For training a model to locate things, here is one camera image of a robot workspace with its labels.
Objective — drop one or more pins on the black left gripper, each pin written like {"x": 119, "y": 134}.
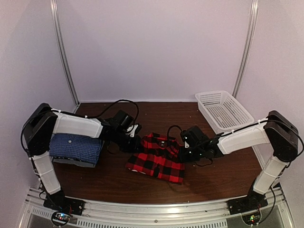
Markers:
{"x": 136, "y": 144}

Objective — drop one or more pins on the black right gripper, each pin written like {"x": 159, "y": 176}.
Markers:
{"x": 183, "y": 157}

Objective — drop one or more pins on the red black plaid shirt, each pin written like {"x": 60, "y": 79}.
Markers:
{"x": 159, "y": 159}

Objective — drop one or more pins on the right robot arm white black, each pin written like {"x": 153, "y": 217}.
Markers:
{"x": 275, "y": 130}

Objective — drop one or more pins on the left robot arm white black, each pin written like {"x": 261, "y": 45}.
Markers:
{"x": 46, "y": 123}

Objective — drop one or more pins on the white plastic basket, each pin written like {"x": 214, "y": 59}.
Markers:
{"x": 222, "y": 111}

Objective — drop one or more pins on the blue checked folded shirt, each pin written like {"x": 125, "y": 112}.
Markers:
{"x": 75, "y": 147}

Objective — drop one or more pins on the grey folded shirt underneath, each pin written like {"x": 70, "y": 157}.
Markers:
{"x": 74, "y": 162}

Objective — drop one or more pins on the right circuit board with LEDs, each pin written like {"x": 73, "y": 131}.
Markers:
{"x": 251, "y": 219}

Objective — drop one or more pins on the circuit board with leds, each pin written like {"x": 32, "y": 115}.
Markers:
{"x": 59, "y": 218}
{"x": 251, "y": 219}

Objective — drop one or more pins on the left circuit board with LEDs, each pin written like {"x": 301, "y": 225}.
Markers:
{"x": 59, "y": 218}

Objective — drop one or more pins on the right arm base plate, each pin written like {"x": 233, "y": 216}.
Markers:
{"x": 245, "y": 204}

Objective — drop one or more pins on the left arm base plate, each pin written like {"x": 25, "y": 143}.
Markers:
{"x": 67, "y": 205}

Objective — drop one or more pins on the front aluminium frame rail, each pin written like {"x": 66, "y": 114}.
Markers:
{"x": 208, "y": 214}

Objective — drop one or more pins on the right aluminium corner post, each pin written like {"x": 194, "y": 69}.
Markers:
{"x": 247, "y": 46}

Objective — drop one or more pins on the aluminium corner post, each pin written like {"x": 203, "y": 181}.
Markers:
{"x": 62, "y": 51}
{"x": 247, "y": 46}

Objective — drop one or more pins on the left aluminium corner post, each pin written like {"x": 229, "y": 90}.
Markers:
{"x": 62, "y": 51}

